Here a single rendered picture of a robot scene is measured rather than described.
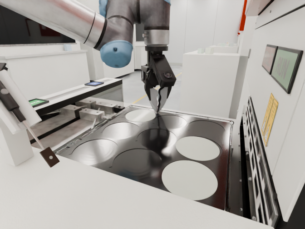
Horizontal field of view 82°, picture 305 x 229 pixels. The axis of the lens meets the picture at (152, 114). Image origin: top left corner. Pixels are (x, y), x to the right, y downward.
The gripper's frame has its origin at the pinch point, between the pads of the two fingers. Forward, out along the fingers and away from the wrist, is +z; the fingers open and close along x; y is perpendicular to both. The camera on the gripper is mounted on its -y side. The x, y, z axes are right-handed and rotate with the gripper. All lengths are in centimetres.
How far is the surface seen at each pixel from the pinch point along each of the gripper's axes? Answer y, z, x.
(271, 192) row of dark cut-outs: -41.9, -5.7, 3.2
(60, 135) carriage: -0.6, 3.5, 30.6
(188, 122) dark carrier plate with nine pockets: -9.6, 1.5, -6.0
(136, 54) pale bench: 609, 31, -167
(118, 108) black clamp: 8.7, 1.1, 11.8
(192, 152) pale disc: -23.6, 1.4, 1.5
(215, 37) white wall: 596, -29, -499
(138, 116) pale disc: 0.0, 1.5, 6.9
